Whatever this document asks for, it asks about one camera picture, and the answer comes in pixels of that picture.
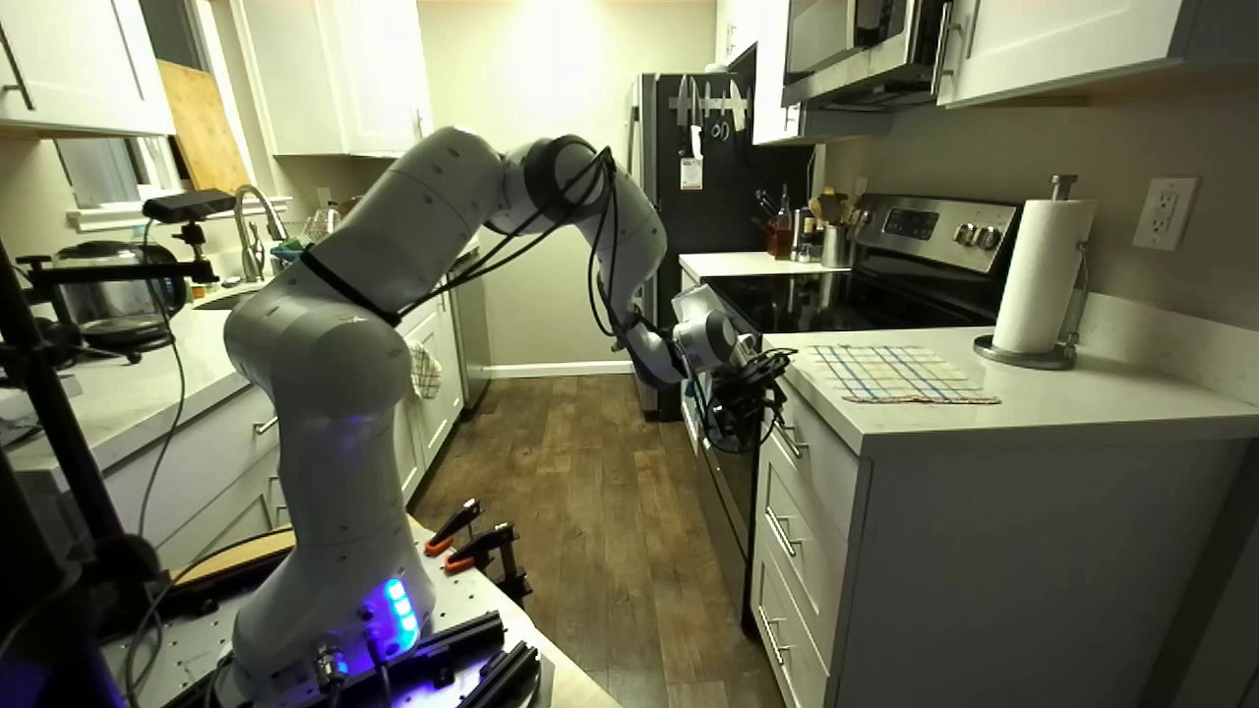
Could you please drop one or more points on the white wall cabinet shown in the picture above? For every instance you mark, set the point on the white wall cabinet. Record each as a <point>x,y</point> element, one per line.
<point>66,66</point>
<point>771,66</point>
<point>1077,46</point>
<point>339,79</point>

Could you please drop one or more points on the orange black bar clamp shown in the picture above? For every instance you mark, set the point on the orange black bar clamp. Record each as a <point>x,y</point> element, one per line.
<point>486,552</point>
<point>456,527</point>

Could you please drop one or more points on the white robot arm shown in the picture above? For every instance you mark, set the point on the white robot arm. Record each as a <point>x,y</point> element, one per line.
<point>339,395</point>

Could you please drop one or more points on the stainless steel electric stove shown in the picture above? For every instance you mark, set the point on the stainless steel electric stove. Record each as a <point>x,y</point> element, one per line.
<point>891,282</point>

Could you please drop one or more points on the glass oil bottle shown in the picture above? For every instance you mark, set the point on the glass oil bottle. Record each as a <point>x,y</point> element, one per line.
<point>781,230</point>

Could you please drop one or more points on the white recessed-panel drawer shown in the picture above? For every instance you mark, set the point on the white recessed-panel drawer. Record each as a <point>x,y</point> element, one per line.
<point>792,538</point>
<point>789,644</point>

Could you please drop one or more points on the wooden cutting board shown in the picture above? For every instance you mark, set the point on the wooden cutting board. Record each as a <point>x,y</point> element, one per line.
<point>203,130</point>

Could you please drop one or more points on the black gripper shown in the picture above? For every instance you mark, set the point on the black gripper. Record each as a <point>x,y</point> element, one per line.
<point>750,379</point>

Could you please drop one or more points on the paper towel roll on holder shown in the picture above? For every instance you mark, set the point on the paper towel roll on holder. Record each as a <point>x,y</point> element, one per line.
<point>1039,277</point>

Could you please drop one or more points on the metal robot mounting plate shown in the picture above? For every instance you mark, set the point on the metal robot mounting plate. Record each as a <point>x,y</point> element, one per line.
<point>199,644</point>

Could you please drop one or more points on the white drawer cabinet with countertop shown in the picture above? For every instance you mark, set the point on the white drawer cabinet with countertop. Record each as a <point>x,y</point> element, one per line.
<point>1026,552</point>

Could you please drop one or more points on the flat-front white cabinet drawer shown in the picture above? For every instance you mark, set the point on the flat-front white cabinet drawer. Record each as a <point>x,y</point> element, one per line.
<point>822,455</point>

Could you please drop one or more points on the black pot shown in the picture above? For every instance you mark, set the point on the black pot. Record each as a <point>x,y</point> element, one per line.
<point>121,301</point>

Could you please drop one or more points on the checkered counter mat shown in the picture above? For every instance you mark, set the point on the checkered counter mat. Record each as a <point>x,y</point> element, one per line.
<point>907,375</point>

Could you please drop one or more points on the over-range microwave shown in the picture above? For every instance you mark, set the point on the over-range microwave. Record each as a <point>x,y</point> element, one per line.
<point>852,46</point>

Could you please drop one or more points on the utensil holder with utensils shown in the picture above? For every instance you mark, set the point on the utensil holder with utensils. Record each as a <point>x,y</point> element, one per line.
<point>827,238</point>

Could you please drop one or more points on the black refrigerator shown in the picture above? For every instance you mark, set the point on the black refrigerator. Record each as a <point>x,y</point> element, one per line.
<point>730,217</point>

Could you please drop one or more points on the black camera stand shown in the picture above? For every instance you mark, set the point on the black camera stand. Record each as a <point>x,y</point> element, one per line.
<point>52,436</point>

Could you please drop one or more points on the white sink counter cabinets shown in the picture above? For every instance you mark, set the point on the white sink counter cabinets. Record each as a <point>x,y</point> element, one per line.
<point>182,445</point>

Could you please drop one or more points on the white wall outlet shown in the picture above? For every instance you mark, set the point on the white wall outlet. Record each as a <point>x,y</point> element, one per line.
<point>1165,215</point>

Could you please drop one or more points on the white paper on refrigerator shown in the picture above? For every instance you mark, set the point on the white paper on refrigerator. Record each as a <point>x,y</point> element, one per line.
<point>691,173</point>

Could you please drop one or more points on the metal sink faucet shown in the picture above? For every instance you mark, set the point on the metal sink faucet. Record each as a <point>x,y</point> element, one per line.
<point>260,217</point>

